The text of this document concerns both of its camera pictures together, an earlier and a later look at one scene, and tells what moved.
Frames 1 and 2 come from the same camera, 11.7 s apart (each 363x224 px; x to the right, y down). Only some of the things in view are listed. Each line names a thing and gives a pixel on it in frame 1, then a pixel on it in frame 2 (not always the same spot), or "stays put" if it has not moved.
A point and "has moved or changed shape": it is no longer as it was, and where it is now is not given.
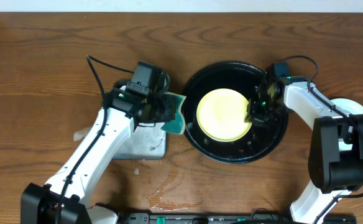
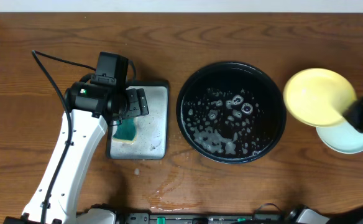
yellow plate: [221, 114] → [318, 96]
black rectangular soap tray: [145, 142] stays put
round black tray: [258, 141] stays put
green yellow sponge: [177, 126] has moved or changed shape
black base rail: [213, 218] stays put
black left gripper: [168, 107] → [137, 101]
